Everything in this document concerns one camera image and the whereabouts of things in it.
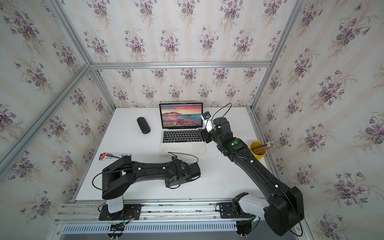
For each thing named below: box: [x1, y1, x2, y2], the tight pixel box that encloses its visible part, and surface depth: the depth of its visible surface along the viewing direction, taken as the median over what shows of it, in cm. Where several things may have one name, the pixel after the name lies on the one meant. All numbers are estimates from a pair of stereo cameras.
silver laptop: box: [159, 102, 206, 155], surface depth 103 cm
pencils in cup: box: [254, 141, 276, 154], surface depth 81 cm
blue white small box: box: [99, 152, 132, 161], surface depth 94 cm
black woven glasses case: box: [136, 117, 151, 135], surface depth 108 cm
